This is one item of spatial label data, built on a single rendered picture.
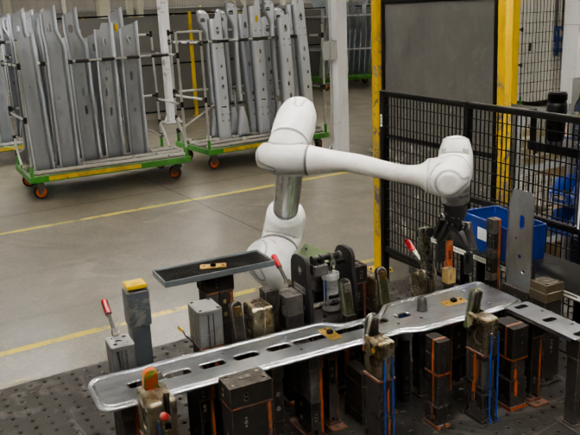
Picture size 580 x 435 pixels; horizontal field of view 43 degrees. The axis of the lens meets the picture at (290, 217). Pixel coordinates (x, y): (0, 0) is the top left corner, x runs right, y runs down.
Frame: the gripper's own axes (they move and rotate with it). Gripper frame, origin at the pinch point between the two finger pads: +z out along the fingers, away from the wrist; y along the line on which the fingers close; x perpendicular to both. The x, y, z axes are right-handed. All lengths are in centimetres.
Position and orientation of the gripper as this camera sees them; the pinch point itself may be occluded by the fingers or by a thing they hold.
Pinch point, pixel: (454, 263)
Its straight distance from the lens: 245.5
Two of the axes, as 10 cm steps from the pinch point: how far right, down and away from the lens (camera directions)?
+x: 8.9, -1.6, 4.2
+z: 0.5, 9.6, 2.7
